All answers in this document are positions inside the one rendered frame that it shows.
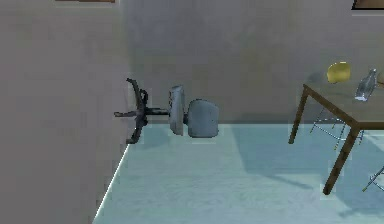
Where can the grey swivel office chair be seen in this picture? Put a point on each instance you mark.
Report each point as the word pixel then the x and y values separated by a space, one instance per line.
pixel 196 118

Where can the brown wooden table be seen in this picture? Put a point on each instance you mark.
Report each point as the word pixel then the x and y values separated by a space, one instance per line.
pixel 346 103

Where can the clear glass bottle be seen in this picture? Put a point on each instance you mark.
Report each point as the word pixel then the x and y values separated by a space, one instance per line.
pixel 365 86

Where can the tan round object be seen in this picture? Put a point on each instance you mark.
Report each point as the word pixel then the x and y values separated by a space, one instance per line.
pixel 381 78

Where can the dark framed wall picture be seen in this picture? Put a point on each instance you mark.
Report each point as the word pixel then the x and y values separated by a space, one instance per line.
pixel 368 4

